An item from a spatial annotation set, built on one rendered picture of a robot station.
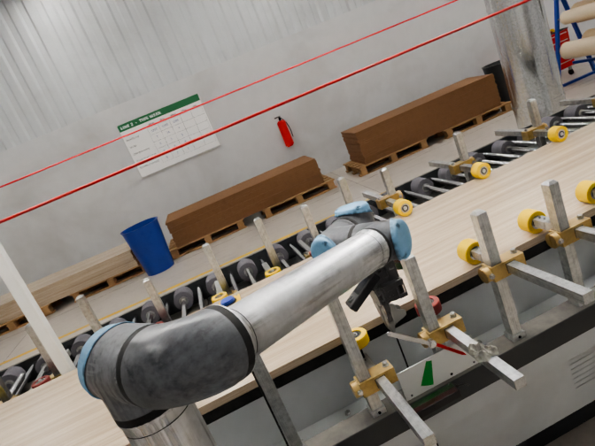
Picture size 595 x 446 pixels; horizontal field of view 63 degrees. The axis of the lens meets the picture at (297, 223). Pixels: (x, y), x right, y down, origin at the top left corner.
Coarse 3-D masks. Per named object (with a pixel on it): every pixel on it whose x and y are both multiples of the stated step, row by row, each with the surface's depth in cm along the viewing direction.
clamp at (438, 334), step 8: (440, 320) 147; (448, 320) 145; (456, 320) 144; (424, 328) 146; (440, 328) 143; (464, 328) 145; (424, 336) 143; (432, 336) 143; (440, 336) 144; (424, 344) 144
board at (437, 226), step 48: (576, 144) 235; (480, 192) 225; (528, 192) 204; (432, 240) 196; (528, 240) 166; (432, 288) 160; (288, 336) 168; (336, 336) 155; (48, 384) 211; (240, 384) 151; (0, 432) 185; (48, 432) 170; (96, 432) 158
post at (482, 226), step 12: (480, 216) 140; (480, 228) 141; (480, 240) 144; (492, 240) 143; (492, 252) 143; (492, 264) 144; (492, 288) 150; (504, 288) 147; (504, 300) 148; (504, 312) 150; (516, 312) 150; (504, 324) 153; (516, 324) 150
